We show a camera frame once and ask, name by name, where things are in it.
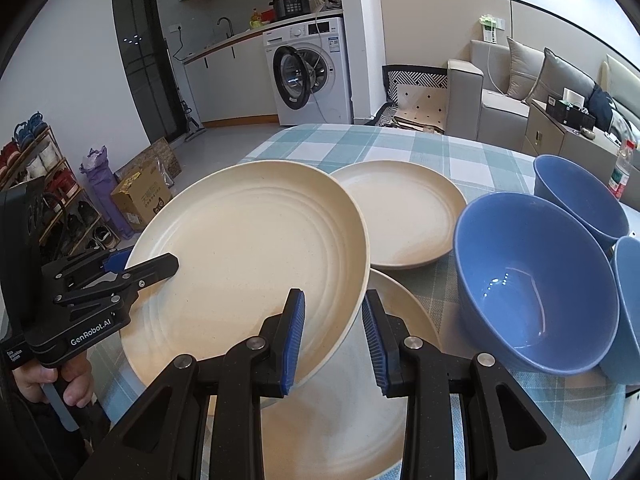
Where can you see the dark grey cushion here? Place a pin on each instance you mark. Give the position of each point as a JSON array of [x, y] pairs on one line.
[[560, 80]]

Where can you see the shoe rack with shoes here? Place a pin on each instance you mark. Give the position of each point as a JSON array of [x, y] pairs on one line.
[[27, 127]]

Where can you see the white washing machine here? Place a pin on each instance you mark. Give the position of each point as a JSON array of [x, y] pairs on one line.
[[325, 90]]

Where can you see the beige bowl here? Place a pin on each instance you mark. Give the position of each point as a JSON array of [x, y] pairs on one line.
[[400, 210]]

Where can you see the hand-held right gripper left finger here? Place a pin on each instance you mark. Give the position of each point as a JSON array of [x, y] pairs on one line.
[[292, 340]]

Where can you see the white wall socket panel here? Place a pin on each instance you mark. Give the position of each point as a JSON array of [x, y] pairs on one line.
[[492, 30]]

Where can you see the plastic water bottle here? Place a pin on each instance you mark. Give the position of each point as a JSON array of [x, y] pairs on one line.
[[620, 175]]

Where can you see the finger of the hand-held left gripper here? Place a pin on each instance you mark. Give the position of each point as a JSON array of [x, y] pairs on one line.
[[150, 269], [117, 260]]

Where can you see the black box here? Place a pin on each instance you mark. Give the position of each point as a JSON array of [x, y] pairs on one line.
[[570, 117]]

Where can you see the grey sofa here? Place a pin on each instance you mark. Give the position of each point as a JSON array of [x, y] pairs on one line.
[[465, 100]]

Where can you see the person's left hand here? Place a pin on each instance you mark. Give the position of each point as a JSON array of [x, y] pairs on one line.
[[77, 385]]

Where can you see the small brown pouch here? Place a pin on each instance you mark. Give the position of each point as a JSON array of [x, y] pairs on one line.
[[587, 133]]

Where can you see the beige bedside cabinet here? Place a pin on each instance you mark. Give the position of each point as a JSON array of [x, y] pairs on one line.
[[545, 135]]

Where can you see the metal faucet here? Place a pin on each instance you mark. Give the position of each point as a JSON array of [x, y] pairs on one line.
[[230, 30]]

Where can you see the kitchen counter cabinet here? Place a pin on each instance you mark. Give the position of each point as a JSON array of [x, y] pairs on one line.
[[240, 80]]

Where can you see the purple bag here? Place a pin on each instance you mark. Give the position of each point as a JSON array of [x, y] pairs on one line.
[[102, 185]]

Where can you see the black white patterned mat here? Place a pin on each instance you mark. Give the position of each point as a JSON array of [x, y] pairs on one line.
[[415, 80]]

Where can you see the wooden shoe rack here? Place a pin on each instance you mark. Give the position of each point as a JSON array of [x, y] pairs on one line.
[[64, 161]]

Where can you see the light blue bowl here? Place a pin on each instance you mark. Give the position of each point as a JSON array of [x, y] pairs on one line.
[[627, 310]]

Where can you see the dark glass door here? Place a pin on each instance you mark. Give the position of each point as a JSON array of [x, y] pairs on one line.
[[145, 60]]

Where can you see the black pressure cooker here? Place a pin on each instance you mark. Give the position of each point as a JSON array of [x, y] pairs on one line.
[[292, 7]]

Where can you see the white marble side table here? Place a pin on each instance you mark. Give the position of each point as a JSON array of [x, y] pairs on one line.
[[631, 210]]

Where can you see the teal checked tablecloth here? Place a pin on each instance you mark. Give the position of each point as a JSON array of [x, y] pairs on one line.
[[380, 145]]

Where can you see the stick vacuum cleaner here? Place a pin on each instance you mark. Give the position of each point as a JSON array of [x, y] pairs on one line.
[[192, 132]]

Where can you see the cardboard box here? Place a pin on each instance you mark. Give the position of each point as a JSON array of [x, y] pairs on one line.
[[140, 195]]

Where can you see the light grey cushion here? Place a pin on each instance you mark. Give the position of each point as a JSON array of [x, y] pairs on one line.
[[525, 70]]

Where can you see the cream plate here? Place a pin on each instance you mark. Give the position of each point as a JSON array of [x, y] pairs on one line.
[[240, 260], [330, 435]]

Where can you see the dark blue pillow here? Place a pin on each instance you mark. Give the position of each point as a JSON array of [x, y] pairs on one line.
[[600, 107]]

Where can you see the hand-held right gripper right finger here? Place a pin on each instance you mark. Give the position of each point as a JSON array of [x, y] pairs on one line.
[[375, 345]]

